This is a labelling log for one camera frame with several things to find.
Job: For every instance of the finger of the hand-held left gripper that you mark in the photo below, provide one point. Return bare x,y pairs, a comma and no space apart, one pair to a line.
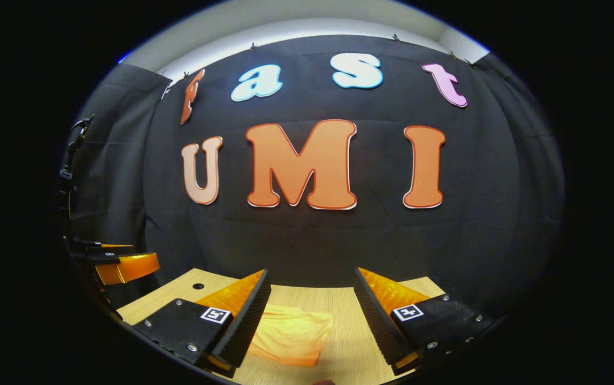
96,249
128,269

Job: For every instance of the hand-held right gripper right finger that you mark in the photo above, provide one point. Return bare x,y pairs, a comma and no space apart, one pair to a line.
376,326

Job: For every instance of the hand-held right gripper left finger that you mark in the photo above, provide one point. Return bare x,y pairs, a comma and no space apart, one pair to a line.
245,321

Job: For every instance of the orange T-shirt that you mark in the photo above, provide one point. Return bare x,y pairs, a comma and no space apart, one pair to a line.
296,337

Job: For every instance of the black backdrop cloth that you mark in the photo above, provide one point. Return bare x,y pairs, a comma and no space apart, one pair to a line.
312,240

